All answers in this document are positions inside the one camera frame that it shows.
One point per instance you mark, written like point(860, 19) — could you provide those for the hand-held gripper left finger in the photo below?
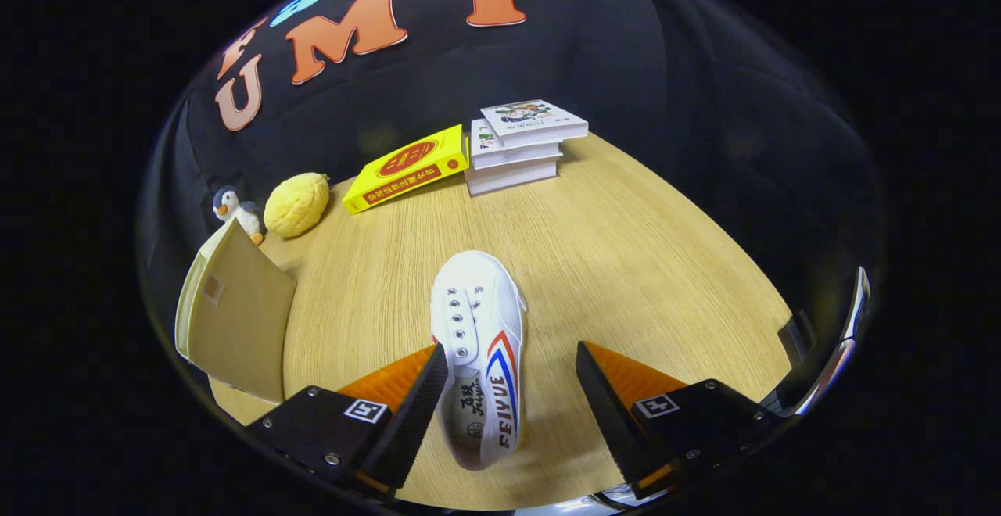
point(414, 414)

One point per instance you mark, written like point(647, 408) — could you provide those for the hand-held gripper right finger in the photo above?
point(606, 410)

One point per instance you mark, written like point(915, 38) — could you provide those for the white canvas shoe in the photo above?
point(477, 281)

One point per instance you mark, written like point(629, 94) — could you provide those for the beige fabric storage box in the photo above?
point(242, 320)

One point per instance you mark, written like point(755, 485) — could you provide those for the yellow round plush bread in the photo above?
point(297, 205)

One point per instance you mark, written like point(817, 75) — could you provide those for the yellow book with red label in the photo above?
point(407, 164)

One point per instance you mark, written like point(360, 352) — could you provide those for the white paperback book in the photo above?
point(508, 156)
point(508, 178)

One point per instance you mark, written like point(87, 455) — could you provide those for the penguin plush toy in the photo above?
point(231, 205)

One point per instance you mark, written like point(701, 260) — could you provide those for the white illustrated cover book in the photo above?
point(532, 117)

